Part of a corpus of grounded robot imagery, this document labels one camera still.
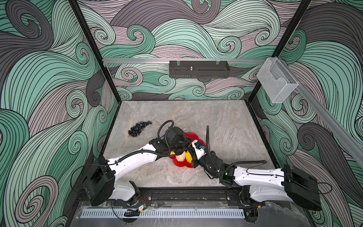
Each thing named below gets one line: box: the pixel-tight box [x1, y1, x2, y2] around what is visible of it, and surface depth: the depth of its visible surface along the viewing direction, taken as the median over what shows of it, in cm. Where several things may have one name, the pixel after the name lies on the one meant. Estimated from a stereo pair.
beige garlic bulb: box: [175, 151, 186, 162], surface depth 85 cm
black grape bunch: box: [128, 120, 153, 138], surface depth 100 cm
